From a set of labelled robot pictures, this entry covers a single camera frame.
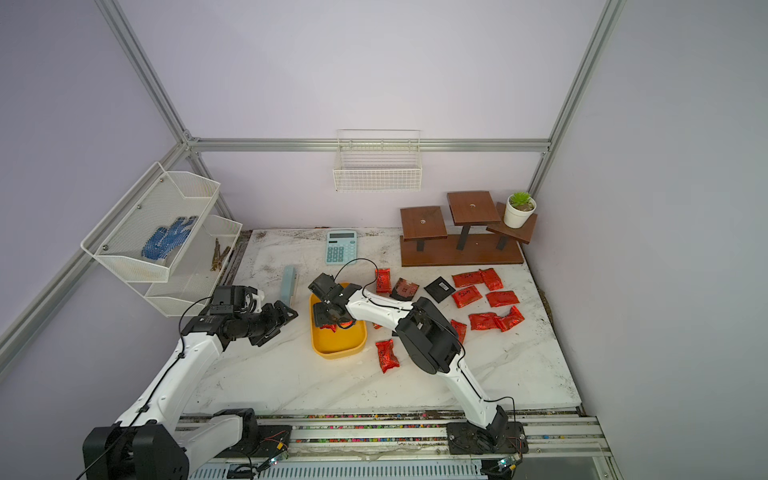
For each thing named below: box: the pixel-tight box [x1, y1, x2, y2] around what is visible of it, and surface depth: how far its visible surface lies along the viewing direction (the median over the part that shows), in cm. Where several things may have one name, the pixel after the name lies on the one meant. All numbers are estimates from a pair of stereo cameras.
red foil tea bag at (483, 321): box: [468, 312, 500, 331], surface depth 96 cm
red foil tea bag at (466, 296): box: [452, 286, 483, 308], surface depth 103 cm
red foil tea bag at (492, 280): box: [479, 268, 504, 291], surface depth 106 cm
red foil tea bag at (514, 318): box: [495, 306, 525, 332], surface depth 95 cm
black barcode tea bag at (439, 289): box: [424, 276, 456, 304], surface depth 106 cm
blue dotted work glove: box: [142, 216, 198, 261], surface depth 78 cm
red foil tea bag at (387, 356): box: [376, 339, 400, 374], surface depth 88 cm
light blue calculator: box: [326, 230, 358, 265], surface depth 115 cm
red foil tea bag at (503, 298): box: [486, 290, 520, 307], surface depth 103 cm
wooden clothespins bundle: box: [210, 237, 231, 271], surface depth 96 cm
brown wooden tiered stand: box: [399, 191, 538, 267], surface depth 103 cm
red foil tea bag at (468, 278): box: [452, 270, 484, 287], surface depth 107 cm
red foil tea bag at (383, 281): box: [375, 268, 392, 295], surface depth 106 cm
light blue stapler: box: [281, 265, 295, 306], surface depth 104 cm
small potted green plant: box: [504, 192, 537, 229], surface depth 97 cm
